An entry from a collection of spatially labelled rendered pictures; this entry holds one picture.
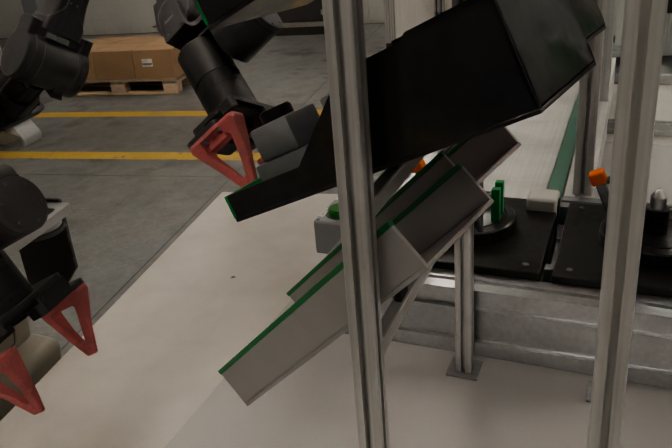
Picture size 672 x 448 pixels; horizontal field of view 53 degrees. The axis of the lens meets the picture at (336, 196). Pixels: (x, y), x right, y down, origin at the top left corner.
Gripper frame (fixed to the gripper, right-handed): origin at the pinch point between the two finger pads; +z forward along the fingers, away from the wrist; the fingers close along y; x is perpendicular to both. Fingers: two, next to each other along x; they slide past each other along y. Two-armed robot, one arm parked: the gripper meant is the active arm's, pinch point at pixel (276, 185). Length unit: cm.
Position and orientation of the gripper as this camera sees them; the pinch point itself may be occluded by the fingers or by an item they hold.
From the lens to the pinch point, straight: 74.5
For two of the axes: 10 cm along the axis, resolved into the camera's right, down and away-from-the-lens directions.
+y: 5.0, 0.4, 8.7
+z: 4.9, 8.1, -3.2
